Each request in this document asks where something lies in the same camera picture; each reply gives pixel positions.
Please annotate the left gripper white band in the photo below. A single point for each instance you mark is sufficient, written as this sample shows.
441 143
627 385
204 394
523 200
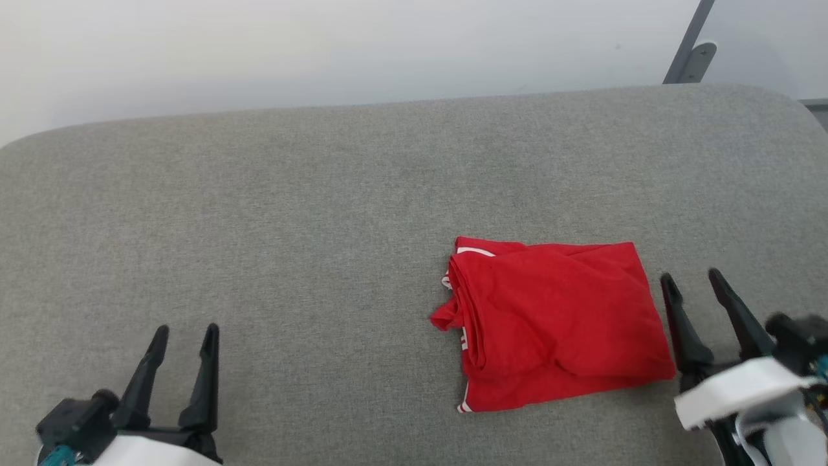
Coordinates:
162 446

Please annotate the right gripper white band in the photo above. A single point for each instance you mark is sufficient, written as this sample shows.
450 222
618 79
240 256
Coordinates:
737 391

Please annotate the red and white garment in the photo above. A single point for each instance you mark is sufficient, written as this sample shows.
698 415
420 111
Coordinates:
556 317

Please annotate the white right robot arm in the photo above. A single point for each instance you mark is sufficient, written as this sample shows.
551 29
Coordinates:
786 437

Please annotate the grey fabric sofa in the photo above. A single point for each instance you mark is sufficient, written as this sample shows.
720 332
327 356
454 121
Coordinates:
323 226

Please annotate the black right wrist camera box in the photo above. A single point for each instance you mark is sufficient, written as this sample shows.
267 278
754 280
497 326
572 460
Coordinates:
799 340

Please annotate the grey metal post bracket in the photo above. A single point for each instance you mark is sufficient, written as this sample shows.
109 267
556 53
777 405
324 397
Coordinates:
700 61

